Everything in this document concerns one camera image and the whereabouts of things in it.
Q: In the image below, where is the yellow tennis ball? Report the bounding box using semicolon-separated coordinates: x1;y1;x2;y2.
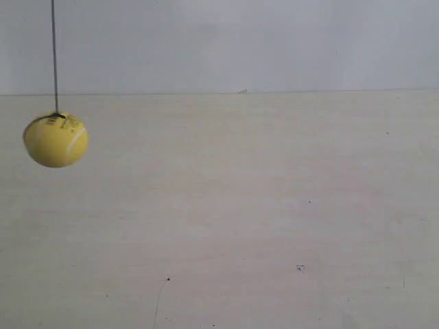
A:
22;112;89;168

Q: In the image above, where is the thin black string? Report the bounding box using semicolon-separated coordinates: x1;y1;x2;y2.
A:
51;0;67;120

